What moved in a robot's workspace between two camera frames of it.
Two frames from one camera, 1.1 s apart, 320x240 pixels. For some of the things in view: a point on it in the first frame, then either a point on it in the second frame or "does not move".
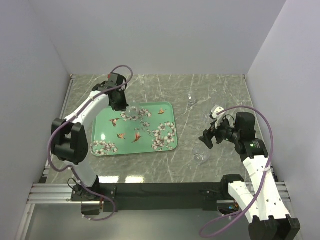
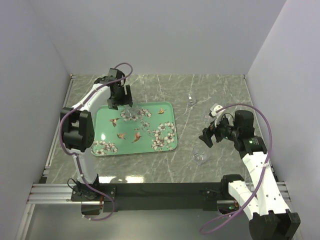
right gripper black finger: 206,138 does not move
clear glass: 200,154 does not move
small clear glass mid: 206,117 does not move
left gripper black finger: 123,105 → 129,98
